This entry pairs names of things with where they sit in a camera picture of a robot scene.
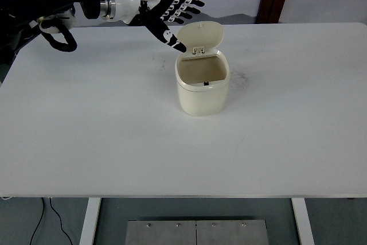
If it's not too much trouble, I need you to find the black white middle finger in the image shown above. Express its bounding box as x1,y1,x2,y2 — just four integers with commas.
163,10,193,19

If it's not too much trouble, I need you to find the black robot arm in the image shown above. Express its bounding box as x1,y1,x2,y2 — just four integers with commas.
1,0,204,65

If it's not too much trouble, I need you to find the grey metal base plate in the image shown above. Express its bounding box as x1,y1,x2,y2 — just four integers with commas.
125,220,269,244

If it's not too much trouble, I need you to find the cream plastic trash can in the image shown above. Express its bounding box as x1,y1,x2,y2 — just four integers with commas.
175,21,231,116

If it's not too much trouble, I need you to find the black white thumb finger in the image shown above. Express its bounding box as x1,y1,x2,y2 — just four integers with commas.
141,10,186,53

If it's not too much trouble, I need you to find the black floor cable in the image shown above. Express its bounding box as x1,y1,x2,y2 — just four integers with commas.
30,197,74,245

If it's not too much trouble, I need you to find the white table leg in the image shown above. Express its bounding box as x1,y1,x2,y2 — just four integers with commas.
291,198,315,245
79,197,101,245

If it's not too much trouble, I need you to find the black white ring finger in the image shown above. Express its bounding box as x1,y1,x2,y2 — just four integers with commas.
167,5,200,15

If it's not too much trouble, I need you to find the right white table leg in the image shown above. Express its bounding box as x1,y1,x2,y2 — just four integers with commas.
291,198,315,245

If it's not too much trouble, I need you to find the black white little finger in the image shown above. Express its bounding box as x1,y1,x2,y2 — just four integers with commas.
173,0,205,6

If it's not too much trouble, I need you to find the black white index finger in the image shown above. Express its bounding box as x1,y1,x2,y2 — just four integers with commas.
160,16,184,24

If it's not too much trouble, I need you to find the left white table leg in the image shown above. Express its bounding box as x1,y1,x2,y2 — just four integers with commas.
79,197,101,245

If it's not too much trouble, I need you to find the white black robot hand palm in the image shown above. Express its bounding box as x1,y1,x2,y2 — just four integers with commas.
99,0,176,24

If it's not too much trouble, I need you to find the black corrugated cable loop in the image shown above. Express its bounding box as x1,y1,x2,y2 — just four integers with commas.
37,18,78,53

